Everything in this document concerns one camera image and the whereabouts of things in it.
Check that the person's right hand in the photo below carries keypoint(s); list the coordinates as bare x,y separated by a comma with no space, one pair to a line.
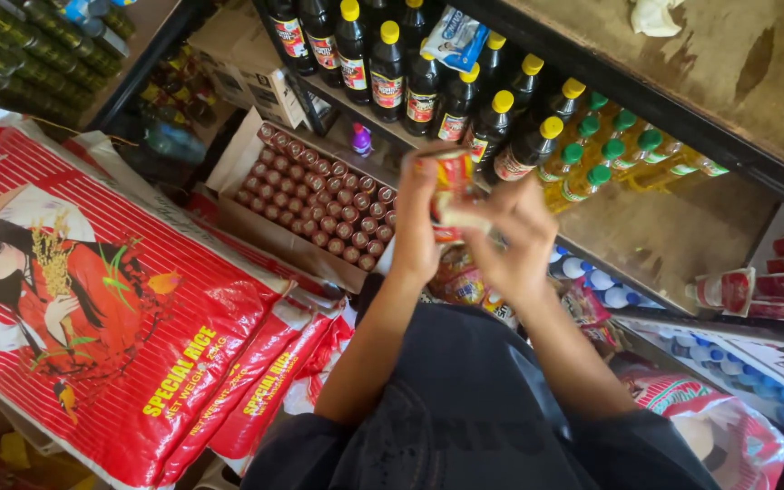
521,252

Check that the person's left hand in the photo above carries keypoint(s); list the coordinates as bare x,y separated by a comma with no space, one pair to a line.
414,224

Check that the person's left fingers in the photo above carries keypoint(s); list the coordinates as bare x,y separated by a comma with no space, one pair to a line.
436,158

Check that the person's right fingers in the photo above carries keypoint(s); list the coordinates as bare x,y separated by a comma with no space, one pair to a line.
497,204

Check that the red yellow sachet strip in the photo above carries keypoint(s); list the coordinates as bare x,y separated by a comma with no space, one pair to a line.
453,178

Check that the small purple bottle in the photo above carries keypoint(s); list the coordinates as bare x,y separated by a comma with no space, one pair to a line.
361,140

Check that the heap of colourful snack packets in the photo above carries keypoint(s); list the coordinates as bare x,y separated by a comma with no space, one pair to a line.
463,282

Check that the row of dark sauce bottles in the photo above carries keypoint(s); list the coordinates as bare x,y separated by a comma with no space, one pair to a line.
392,75

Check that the row of green-capped oil bottles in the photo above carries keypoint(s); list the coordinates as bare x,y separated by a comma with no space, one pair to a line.
603,160

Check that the group of blue white bottle caps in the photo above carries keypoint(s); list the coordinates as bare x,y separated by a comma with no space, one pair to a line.
589,275

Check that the blue white packet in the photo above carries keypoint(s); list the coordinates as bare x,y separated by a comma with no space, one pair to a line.
457,39

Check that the group of red cans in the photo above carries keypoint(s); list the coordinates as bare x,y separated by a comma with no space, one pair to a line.
324,204

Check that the black framed wooden shelf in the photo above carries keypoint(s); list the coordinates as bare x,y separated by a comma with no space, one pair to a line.
671,231

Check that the open cardboard carton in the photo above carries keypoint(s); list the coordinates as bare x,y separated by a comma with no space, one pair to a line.
263,231

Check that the person's dark clothing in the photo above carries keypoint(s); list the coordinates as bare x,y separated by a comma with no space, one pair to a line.
460,408

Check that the brown cardboard box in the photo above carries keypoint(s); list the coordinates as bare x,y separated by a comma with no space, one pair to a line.
246,61

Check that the red white tube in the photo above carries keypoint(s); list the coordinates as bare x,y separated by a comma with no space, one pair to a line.
722,290

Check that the white crumpled cloth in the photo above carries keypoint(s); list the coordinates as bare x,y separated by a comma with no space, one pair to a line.
654,16

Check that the clear plastic bottle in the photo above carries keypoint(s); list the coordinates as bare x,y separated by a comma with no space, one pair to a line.
174,141

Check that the tray of blue capped bottles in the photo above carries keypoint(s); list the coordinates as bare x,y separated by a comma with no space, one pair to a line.
753,371

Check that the red white plastic bag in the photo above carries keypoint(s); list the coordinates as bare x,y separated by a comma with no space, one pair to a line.
718,422

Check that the large red pictured rice sack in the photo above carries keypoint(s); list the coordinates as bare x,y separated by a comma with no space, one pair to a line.
92,326

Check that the stack of green cans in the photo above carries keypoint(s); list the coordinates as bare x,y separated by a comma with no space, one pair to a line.
24,58

